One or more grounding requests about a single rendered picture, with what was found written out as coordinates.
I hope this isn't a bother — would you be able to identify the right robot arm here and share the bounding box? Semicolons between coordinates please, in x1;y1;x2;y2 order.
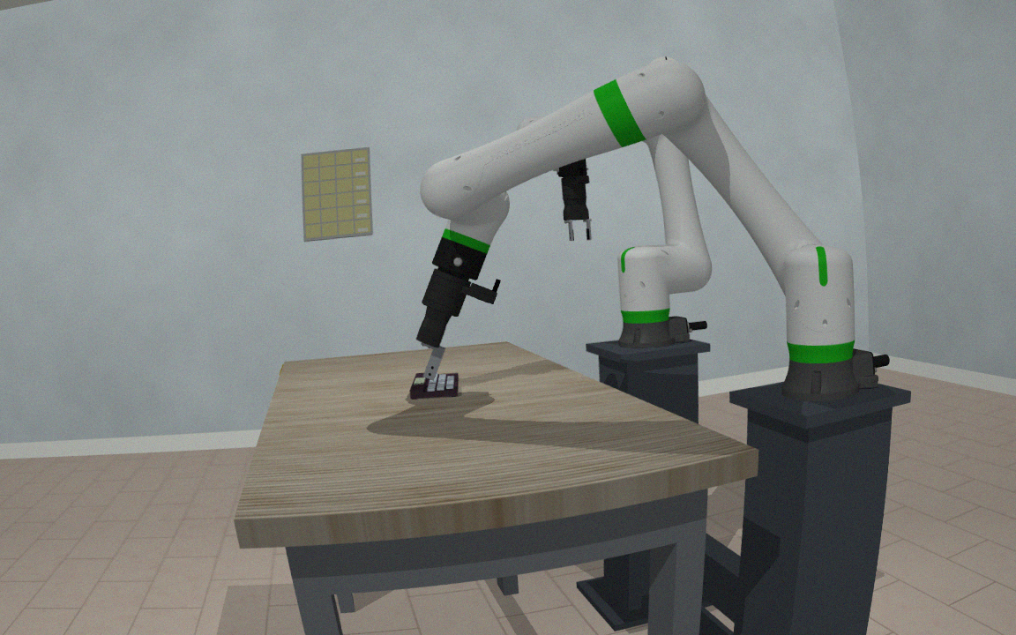
617;134;712;348

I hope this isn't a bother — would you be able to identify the dark purple keyboard case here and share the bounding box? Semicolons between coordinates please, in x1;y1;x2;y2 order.
410;372;459;400

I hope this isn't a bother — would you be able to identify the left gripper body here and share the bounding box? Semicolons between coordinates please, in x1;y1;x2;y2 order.
416;237;501;347

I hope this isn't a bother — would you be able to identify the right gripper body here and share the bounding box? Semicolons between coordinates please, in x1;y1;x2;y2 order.
553;158;589;220

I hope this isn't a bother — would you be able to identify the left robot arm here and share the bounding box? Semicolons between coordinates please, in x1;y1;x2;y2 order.
420;60;890;401

